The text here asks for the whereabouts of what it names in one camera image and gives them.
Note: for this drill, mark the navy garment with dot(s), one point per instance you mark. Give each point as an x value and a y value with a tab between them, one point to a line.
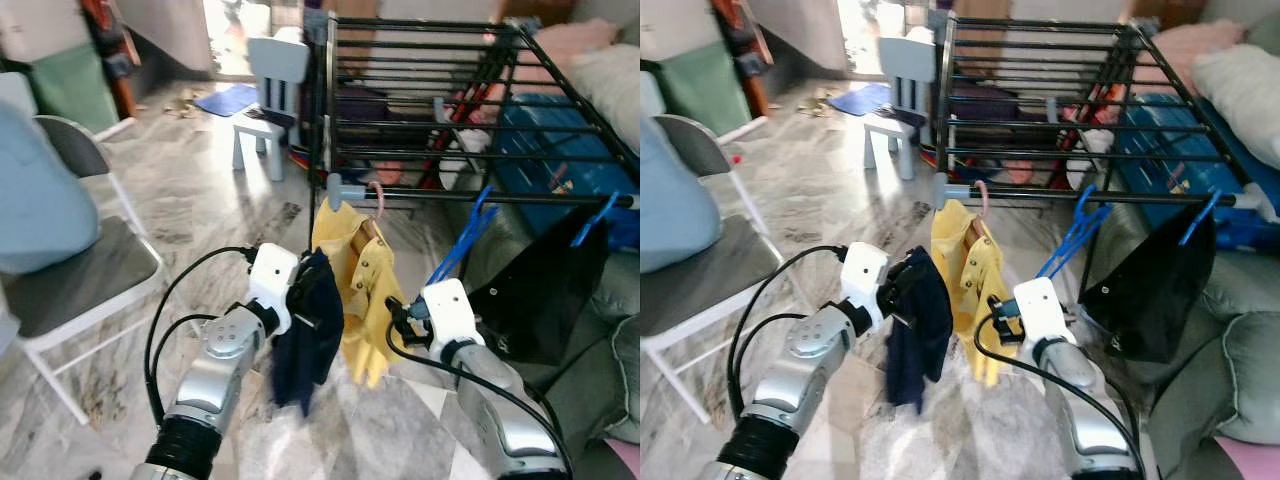
305	360
920	350

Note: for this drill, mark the blue plastic hanger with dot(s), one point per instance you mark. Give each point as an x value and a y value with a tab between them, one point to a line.
1070	240
590	222
462	240
1200	218

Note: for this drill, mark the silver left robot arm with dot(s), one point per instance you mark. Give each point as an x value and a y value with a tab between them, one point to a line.
215	370
800	370

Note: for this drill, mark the pink hanger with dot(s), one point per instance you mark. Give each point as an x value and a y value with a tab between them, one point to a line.
379	195
985	195

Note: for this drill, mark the yellow shirt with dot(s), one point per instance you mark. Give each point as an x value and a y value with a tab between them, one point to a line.
365	280
975	280

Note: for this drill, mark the black garment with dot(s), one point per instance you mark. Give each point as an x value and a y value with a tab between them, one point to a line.
1150	290
545	290

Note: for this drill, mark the black drying rack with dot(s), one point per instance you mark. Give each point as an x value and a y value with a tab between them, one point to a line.
540	198
1150	197

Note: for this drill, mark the grey folding chair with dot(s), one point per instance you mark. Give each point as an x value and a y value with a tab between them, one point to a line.
80	275
700	280

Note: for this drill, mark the blue floor mat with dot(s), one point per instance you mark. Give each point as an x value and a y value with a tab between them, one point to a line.
228	100
860	98

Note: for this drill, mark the blue storage box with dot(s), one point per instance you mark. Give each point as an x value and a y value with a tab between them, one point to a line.
550	150
1170	150

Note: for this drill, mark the white child chair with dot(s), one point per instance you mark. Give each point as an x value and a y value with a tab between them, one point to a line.
272	60
905	60

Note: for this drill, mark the light blue cloth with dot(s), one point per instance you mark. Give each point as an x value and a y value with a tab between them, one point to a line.
40	200
670	200

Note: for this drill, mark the pink mat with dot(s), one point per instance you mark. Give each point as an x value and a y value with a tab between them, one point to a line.
1250	460
625	460

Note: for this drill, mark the green board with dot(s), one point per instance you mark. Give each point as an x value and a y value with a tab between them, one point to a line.
705	90
75	90

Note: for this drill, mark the white pillow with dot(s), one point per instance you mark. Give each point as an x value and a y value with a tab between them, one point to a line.
610	90
1240	95

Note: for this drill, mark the pink blanket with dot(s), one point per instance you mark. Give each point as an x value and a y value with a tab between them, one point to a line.
575	45
1195	45

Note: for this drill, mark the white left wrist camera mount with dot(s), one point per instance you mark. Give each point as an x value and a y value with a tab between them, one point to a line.
865	278
272	280

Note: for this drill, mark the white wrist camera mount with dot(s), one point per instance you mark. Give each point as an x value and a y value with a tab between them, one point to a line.
452	315
1042	310
272	280
865	278

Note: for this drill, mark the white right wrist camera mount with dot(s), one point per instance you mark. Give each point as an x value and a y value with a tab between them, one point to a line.
1042	310
452	315

